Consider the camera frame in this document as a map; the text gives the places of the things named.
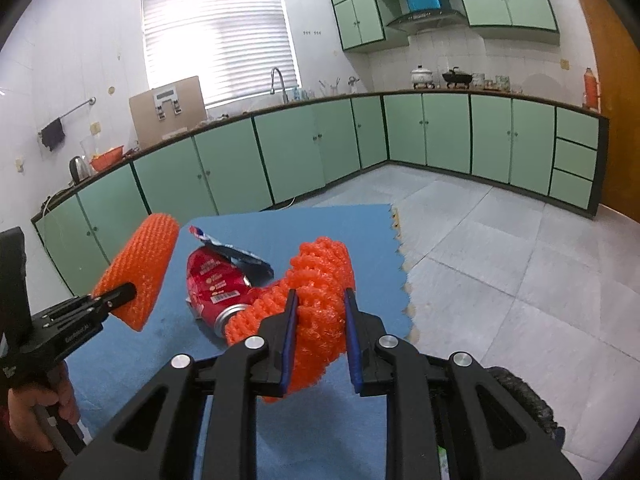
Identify person's left hand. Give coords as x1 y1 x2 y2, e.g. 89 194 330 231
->
7 362 81 453

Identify range hood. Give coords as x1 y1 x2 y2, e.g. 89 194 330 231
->
385 8 466 33

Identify green lower kitchen cabinets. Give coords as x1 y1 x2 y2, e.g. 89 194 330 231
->
31 89 610 297

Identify steel towel rail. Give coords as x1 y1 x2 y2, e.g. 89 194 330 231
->
37 97 97 137

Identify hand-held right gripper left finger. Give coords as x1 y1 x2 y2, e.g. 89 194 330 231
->
57 290 301 480

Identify white bracket on board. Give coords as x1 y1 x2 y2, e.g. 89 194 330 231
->
152 87 182 121

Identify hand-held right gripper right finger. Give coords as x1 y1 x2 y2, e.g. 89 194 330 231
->
343 287 581 480

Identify green upper wall cabinets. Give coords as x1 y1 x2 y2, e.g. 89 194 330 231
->
326 0 560 52

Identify blue scalloped table mat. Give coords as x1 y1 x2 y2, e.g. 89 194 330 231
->
65 203 418 480

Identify twisted orange foam net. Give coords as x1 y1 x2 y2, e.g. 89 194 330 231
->
222 238 357 403

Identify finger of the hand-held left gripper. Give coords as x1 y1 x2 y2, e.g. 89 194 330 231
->
90 282 137 312

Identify red thermos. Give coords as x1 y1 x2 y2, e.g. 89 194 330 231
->
584 67 600 109

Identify wooden door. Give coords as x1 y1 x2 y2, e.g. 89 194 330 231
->
574 0 640 216

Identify orange plastic basin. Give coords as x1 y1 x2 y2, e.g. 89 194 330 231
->
90 146 126 171

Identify steel kitchen faucet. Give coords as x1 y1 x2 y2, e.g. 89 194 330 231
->
270 67 291 105

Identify black wok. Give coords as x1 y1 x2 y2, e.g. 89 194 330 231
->
441 66 473 88

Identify white window blind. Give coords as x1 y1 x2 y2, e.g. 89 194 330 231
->
141 0 300 108

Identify steel electric kettle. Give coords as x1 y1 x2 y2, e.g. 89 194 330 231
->
68 156 92 184

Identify dark cloth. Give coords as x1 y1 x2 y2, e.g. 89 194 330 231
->
41 117 67 152

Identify red snack can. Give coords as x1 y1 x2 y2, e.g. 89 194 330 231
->
186 226 275 336

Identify clear plastic pitcher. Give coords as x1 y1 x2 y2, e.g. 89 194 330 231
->
80 135 98 171

